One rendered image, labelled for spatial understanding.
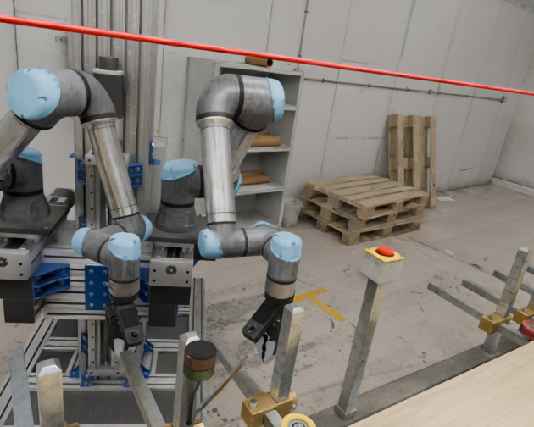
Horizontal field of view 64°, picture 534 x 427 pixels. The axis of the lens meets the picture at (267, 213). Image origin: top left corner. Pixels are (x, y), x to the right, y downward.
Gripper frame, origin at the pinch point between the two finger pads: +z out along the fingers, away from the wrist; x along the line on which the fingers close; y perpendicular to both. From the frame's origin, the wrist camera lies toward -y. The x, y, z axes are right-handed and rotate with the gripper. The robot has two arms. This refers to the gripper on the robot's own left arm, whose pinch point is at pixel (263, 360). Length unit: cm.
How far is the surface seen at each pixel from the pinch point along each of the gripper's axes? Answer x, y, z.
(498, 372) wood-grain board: -50, 43, -1
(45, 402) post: 8, -53, -17
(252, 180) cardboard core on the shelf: 179, 222, 32
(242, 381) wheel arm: 0.9, -6.9, 3.3
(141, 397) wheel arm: 13.8, -28.5, 2.8
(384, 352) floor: 9, 157, 89
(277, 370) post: -8.5, -6.7, -5.9
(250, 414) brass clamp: -7.5, -14.1, 3.0
